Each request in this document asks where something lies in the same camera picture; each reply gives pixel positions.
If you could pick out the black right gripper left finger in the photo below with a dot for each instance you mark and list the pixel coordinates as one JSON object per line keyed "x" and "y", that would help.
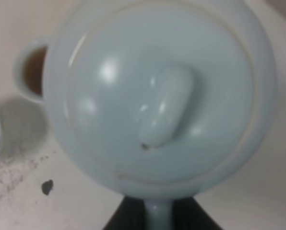
{"x": 130, "y": 215}

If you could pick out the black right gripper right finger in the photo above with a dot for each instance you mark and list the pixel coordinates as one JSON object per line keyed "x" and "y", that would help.
{"x": 189, "y": 215}

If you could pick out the light blue porcelain teapot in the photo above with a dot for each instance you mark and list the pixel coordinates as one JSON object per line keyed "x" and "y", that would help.
{"x": 160, "y": 99}

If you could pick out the far light blue teacup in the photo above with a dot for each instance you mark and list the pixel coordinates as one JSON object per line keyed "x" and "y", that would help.
{"x": 28, "y": 70}

